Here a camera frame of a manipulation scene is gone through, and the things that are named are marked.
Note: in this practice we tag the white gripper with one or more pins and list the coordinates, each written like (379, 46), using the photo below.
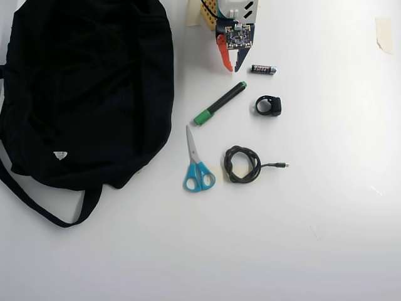
(224, 54)

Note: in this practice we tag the green and black marker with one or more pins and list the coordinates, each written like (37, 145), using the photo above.
(219, 104)

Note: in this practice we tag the yellow perforated robot base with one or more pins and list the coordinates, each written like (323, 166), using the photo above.
(210, 22)

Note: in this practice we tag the black fabric bag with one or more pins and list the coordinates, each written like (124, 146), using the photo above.
(78, 78)

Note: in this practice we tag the black AA battery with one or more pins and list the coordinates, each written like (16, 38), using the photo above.
(263, 69)

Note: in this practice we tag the beige masking tape piece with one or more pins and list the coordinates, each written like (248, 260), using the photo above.
(191, 15)
(384, 34)

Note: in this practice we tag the pale yellow tape patch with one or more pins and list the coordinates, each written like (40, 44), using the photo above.
(241, 171)

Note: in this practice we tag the bare camera circuit board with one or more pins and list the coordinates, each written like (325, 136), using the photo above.
(238, 37)

